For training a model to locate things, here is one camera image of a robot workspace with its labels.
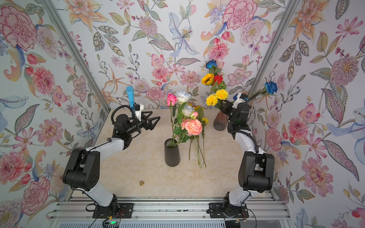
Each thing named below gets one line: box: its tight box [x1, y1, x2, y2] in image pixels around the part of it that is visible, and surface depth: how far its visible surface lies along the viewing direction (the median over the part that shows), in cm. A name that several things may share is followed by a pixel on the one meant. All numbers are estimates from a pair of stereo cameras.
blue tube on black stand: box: [126, 85, 135, 109], surface depth 95 cm
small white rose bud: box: [182, 104, 194, 117], surface depth 69 cm
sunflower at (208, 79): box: [201, 72, 215, 86], surface depth 83 cm
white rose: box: [175, 90, 192, 103], surface depth 65 cm
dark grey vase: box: [164, 138, 181, 167], surface depth 86 cm
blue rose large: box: [264, 81, 279, 95], surface depth 73 cm
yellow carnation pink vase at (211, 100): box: [205, 94, 218, 106], surface depth 84 cm
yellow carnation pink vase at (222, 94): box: [215, 88, 229, 101], surface depth 82 cm
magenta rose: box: [166, 92, 178, 107], surface depth 64 cm
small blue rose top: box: [205, 59, 218, 69], surface depth 90 cm
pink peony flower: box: [184, 118, 203, 137], surface depth 59 cm
